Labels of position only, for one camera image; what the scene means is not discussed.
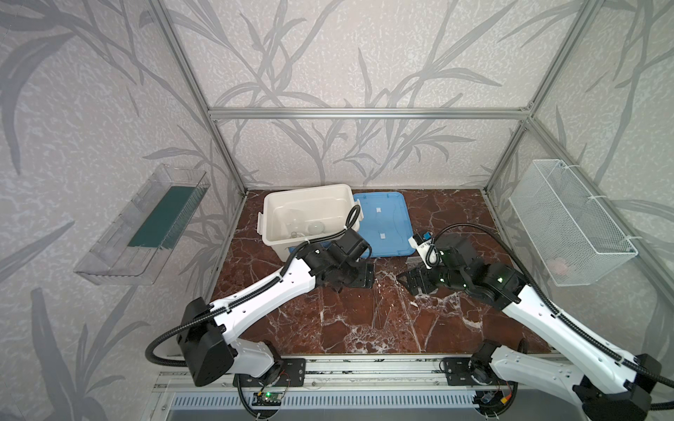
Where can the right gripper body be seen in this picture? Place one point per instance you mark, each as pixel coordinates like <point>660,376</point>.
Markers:
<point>421,276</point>

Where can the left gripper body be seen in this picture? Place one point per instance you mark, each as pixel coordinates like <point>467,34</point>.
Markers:
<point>355,274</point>

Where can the blue plastic lid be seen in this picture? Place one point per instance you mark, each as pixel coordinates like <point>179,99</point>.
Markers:
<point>386,224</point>

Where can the white plastic bin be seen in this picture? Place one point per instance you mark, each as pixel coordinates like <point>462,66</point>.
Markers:
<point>329,204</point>

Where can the glass petri dish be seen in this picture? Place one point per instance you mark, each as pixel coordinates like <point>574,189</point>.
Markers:
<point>315,228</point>

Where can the clear plastic beaker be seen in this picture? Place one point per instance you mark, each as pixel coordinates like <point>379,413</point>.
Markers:
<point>294,220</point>

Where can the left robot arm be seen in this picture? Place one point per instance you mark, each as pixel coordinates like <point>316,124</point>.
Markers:
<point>212,343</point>

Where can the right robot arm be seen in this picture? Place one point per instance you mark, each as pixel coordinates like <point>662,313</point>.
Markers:
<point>605,381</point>

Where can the green circuit board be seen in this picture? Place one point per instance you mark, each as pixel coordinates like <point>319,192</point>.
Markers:
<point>267,399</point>

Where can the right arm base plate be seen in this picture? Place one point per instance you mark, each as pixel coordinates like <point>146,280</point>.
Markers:
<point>459,371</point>

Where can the aluminium front rail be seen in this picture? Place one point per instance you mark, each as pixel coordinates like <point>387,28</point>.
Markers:
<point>368,374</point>

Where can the white wire basket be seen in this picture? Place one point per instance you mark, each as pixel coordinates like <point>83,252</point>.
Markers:
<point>575,237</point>

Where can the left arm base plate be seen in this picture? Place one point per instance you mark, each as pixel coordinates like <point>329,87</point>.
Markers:
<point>290,372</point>

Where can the clear wall shelf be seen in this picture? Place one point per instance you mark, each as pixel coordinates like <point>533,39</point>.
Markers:
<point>134,249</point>

